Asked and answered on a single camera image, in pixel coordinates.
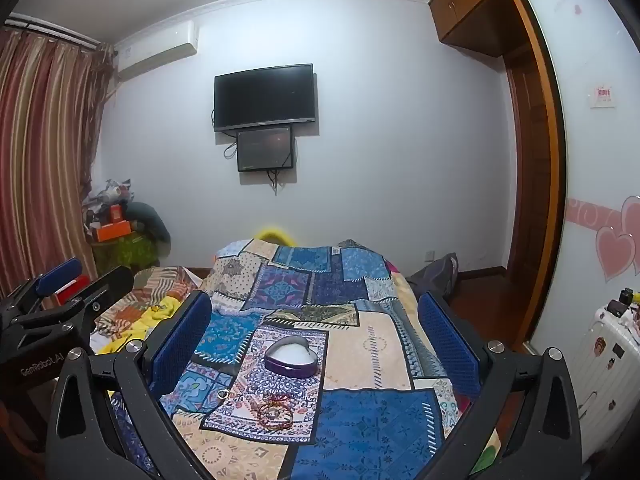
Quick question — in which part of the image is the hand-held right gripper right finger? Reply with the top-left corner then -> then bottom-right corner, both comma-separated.
415,291 -> 583,480

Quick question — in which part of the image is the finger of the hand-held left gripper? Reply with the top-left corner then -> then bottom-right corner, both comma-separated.
0,258 -> 84,322
10,266 -> 135,357

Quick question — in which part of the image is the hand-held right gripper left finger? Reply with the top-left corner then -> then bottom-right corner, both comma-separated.
45,290 -> 213,480

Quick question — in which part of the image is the purple heart-shaped jewelry box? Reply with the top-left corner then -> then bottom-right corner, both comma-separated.
264,337 -> 319,377

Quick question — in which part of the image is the red beaded bracelet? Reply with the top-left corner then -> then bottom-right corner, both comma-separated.
256,393 -> 295,417

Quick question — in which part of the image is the gold bracelet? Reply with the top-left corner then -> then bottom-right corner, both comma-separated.
253,405 -> 296,432

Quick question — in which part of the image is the red box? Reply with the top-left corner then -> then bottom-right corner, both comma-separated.
51,280 -> 89,307

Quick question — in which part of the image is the yellow cloth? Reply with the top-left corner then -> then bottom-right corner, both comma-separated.
96,294 -> 177,357

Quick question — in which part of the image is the green cloth covered table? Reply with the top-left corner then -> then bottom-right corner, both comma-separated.
92,234 -> 162,277

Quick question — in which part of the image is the orange patterned cloth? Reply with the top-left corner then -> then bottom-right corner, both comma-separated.
97,265 -> 202,337

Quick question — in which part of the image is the orange box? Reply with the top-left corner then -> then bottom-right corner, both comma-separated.
97,220 -> 134,243

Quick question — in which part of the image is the dark bag on floor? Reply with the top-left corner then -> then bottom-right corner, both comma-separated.
406,253 -> 460,302

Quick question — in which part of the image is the dark green cushion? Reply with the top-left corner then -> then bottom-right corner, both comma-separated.
127,201 -> 172,244

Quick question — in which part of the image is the pile of toys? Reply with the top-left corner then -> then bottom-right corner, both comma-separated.
82,178 -> 137,227

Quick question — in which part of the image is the blue patchwork blanket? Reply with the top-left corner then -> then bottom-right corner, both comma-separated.
111,237 -> 502,480

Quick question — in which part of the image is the striped red curtain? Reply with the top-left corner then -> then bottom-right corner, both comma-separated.
0,26 -> 119,303

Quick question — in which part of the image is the yellow plastic object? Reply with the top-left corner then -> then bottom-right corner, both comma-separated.
257,226 -> 294,246

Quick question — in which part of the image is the white suitcase with stickers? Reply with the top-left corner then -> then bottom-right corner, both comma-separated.
569,304 -> 640,462

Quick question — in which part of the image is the black bottle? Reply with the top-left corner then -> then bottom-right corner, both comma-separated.
607,287 -> 636,319

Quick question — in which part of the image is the white air conditioner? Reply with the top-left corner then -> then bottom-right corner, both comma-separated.
113,20 -> 200,81

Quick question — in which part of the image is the red and white door sticker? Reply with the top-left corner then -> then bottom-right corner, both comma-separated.
587,80 -> 617,110

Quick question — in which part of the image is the wooden overhead cabinet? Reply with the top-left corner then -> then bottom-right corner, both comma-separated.
428,0 -> 523,59

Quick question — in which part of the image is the small black wall monitor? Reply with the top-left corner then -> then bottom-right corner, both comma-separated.
236,126 -> 295,173

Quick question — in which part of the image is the curtain rail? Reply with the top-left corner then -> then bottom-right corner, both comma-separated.
4,12 -> 116,54

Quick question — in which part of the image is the black wall television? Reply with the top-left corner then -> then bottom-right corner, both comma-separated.
213,63 -> 318,134

